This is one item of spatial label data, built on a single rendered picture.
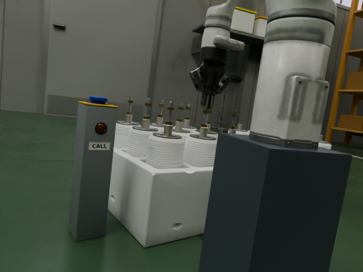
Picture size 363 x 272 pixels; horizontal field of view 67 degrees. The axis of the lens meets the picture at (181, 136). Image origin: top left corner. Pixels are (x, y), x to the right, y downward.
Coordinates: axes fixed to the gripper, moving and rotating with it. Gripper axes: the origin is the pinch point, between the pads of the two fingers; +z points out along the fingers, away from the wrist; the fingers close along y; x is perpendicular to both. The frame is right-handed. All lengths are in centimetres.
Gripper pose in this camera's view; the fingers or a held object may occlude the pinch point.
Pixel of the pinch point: (207, 102)
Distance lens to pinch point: 77.0
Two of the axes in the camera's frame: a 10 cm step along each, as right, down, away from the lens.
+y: -8.7, -0.5, -5.0
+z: -1.3, 9.8, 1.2
